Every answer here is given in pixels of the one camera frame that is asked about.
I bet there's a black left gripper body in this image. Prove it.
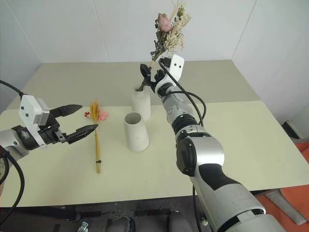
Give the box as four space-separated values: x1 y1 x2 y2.
37 114 70 146

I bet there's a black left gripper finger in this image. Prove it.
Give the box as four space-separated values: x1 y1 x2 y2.
64 124 99 145
49 104 83 120

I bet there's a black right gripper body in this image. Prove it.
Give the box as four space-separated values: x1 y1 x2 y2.
150 69 167 86

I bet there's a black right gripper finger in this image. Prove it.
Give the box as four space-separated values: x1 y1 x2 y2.
140 63 153 78
143 77 156 92

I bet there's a dried pink rose bouquet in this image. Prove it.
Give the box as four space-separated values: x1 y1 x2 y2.
135 0 193 92

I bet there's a yellow wheat flower bouquet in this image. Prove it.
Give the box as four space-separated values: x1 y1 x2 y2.
84 99 108 175

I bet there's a white cylindrical vase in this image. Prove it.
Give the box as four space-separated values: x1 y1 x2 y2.
131 84 152 122
123 112 150 153

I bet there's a grey box with black base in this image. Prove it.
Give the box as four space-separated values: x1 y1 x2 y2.
281 105 309 140

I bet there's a grey cloth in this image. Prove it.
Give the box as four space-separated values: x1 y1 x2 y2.
264 189 308 226

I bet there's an orange mat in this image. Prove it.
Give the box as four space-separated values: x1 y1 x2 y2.
255 142 309 232

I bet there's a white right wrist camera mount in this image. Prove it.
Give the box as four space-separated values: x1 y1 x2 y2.
158 54 185 85

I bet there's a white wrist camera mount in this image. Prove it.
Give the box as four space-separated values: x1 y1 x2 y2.
19 94 50 148
158 54 185 85

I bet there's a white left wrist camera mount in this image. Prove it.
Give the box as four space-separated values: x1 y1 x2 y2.
19 94 50 148

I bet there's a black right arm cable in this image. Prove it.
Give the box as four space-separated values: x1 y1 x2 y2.
158 58 207 127

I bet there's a black table frame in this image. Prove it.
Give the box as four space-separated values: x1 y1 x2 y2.
0 195 201 232

